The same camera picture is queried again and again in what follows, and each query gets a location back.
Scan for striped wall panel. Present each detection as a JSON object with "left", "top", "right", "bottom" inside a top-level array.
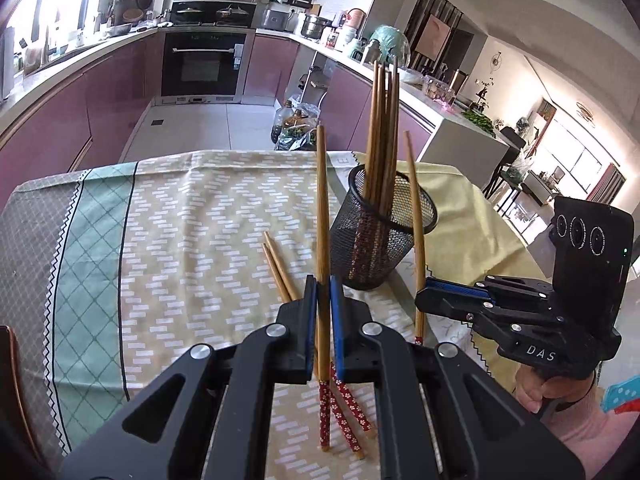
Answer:
[{"left": 402, "top": 0, "right": 463, "bottom": 73}]

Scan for pink base cabinet run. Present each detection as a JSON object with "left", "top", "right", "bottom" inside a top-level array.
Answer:
[{"left": 0, "top": 30, "right": 166, "bottom": 191}]

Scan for living room window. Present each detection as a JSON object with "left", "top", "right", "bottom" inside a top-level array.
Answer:
[{"left": 540, "top": 125, "right": 626, "bottom": 201}]

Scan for green leafy vegetables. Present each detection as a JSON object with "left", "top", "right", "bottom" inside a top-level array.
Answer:
[{"left": 462, "top": 109, "right": 496, "bottom": 138}]

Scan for black cooktop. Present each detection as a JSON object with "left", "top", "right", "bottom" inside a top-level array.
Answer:
[{"left": 170, "top": 1, "right": 253, "bottom": 27}]

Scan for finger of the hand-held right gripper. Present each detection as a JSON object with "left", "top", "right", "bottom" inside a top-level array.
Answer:
[
  {"left": 415, "top": 290, "right": 531, "bottom": 346},
  {"left": 425, "top": 276, "right": 551, "bottom": 311}
]

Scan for clear plastic food container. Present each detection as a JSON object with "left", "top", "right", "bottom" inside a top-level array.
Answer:
[{"left": 422, "top": 75, "right": 453, "bottom": 103}]

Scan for black mesh utensil holder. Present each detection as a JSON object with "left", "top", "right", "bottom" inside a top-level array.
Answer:
[{"left": 330, "top": 164, "right": 439, "bottom": 292}]

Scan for green beige patterned tablecloth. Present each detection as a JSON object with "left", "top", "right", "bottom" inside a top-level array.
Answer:
[{"left": 0, "top": 149, "right": 496, "bottom": 480}]

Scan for stainless steel pot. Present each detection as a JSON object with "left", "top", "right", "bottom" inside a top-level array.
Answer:
[{"left": 300, "top": 14, "right": 333, "bottom": 40}]

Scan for framed wall picture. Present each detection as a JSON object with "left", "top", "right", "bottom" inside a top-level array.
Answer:
[{"left": 417, "top": 14, "right": 451, "bottom": 58}]

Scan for blue and red clothing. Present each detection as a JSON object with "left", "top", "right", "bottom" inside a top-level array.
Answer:
[{"left": 607, "top": 380, "right": 640, "bottom": 413}]

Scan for red-patterned wooden chopstick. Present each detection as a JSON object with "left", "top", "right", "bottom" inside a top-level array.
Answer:
[
  {"left": 261, "top": 243, "right": 365, "bottom": 460},
  {"left": 316, "top": 125, "right": 333, "bottom": 453},
  {"left": 263, "top": 231, "right": 375, "bottom": 435},
  {"left": 403, "top": 131, "right": 427, "bottom": 346}
]

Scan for pink kettle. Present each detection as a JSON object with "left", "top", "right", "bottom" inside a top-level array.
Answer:
[{"left": 345, "top": 7, "right": 368, "bottom": 41}]

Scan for bunch of wooden chopsticks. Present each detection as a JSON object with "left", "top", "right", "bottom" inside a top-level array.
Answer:
[{"left": 350, "top": 57, "right": 401, "bottom": 281}]

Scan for plastic bags on floor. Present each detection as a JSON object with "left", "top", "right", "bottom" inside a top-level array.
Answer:
[{"left": 270, "top": 100, "right": 326, "bottom": 153}]

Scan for black built-in oven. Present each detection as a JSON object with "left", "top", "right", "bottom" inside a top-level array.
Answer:
[{"left": 161, "top": 27, "right": 256, "bottom": 101}]

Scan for person's right hand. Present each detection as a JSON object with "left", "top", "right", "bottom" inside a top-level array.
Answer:
[{"left": 515, "top": 366, "right": 601, "bottom": 426}]

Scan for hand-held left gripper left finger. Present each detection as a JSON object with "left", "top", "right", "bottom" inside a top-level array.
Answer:
[{"left": 60, "top": 275, "right": 318, "bottom": 480}]

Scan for plastic oil bottle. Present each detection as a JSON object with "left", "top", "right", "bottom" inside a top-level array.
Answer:
[{"left": 270, "top": 101, "right": 296, "bottom": 143}]

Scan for person's right forearm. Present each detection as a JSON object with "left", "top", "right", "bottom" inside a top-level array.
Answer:
[{"left": 542, "top": 385, "right": 640, "bottom": 466}]

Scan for yellow cloth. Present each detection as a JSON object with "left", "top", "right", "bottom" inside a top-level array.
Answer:
[{"left": 352, "top": 151, "right": 551, "bottom": 376}]

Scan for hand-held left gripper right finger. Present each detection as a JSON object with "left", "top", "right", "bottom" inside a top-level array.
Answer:
[{"left": 330, "top": 275, "right": 586, "bottom": 480}]

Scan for pink corner base cabinet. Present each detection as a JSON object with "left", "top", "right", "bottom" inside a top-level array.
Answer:
[{"left": 243, "top": 34, "right": 301, "bottom": 96}]

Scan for pink peninsula cabinet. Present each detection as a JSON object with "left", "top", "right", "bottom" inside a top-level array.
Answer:
[{"left": 320, "top": 62, "right": 433, "bottom": 166}]

